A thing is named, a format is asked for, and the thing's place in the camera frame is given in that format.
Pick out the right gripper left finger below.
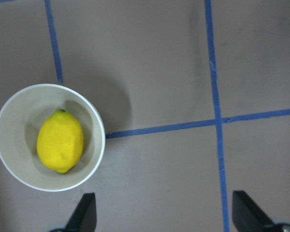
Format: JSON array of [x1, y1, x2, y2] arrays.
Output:
[[64, 193, 97, 232]]

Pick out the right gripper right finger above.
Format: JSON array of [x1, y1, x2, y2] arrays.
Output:
[[232, 190, 276, 232]]

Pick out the yellow lemon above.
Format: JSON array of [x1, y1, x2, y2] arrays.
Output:
[[36, 109, 84, 174]]

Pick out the white ceramic bowl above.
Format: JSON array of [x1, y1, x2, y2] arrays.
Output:
[[0, 84, 106, 192]]

